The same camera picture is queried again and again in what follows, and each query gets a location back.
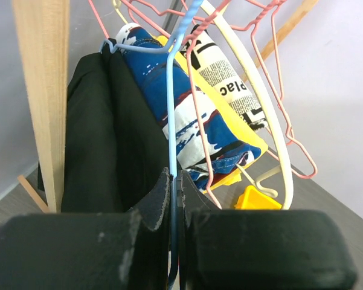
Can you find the wooden clothes rack frame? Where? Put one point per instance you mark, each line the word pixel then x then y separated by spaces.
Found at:
pixel 43 35

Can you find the yellow garment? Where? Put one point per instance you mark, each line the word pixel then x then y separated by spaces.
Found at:
pixel 236 125

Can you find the yellow plastic tray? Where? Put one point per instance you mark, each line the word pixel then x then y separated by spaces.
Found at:
pixel 252 199

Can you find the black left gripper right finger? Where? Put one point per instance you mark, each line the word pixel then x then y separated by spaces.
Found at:
pixel 258 249

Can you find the black trousers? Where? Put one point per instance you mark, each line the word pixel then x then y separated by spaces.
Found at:
pixel 115 150

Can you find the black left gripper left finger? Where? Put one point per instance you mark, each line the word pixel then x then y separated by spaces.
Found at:
pixel 90 251

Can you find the blue white patterned garment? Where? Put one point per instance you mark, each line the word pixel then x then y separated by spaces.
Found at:
pixel 226 151

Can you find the newspaper print trousers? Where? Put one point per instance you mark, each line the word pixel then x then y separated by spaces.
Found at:
pixel 213 65

